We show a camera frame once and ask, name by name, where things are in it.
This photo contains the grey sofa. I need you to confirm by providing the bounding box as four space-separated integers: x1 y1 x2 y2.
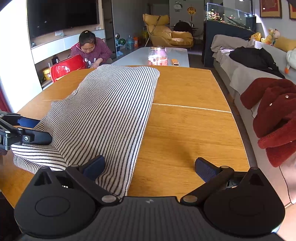
211 34 296 232

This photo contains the black white striped garment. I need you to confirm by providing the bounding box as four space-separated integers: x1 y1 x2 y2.
11 64 161 200

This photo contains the yellow cushion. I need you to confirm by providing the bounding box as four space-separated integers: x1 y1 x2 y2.
273 36 296 52

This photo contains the television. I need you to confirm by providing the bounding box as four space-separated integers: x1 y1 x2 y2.
26 0 99 40

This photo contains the grey coffee table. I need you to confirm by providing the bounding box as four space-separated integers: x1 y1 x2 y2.
111 47 190 68

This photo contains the glass snack jar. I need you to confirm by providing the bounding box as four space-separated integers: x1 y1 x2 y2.
148 46 168 66

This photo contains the white goose plush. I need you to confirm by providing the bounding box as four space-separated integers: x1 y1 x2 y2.
284 49 296 75

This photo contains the mop handle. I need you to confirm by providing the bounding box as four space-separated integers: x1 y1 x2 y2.
144 15 161 48

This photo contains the orange wall ornament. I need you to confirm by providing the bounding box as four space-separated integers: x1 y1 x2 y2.
187 6 196 22

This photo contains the yellow armchair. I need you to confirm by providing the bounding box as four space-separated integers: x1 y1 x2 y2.
143 13 194 49

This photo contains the black bag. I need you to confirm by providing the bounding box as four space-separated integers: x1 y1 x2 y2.
173 20 192 32

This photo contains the small doll plush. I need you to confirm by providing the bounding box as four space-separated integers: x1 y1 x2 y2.
268 28 281 45

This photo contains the white tv cabinet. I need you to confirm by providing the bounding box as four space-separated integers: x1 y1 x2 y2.
31 29 107 91

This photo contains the beige sofa throw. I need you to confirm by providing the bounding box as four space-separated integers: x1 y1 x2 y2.
211 34 285 95

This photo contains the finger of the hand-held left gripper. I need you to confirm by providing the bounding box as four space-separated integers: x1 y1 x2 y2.
0 111 41 128
0 119 53 151

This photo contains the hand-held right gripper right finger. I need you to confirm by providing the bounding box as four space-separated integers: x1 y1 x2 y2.
180 157 266 205

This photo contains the red fleece jacket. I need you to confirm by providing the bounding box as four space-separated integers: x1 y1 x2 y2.
240 77 296 168

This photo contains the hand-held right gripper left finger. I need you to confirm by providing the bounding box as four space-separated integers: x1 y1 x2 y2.
34 155 120 207

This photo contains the black jacket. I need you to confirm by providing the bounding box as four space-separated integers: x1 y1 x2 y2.
229 46 285 79

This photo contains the fish tank on dark cabinet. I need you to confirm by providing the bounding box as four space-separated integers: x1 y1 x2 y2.
202 2 257 68

